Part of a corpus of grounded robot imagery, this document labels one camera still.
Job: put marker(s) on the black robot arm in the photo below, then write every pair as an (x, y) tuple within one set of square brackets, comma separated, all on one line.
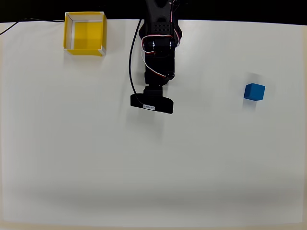
[(159, 26)]

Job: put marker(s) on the blue cube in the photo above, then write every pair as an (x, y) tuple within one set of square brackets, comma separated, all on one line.
[(254, 91)]

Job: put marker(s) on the black bar webcam with label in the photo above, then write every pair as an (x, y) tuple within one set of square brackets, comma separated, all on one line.
[(153, 103)]

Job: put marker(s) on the yellow open cardboard box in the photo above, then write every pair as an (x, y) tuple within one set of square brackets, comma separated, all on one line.
[(87, 33)]

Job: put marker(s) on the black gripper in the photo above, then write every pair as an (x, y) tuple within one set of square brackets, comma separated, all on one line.
[(160, 77)]

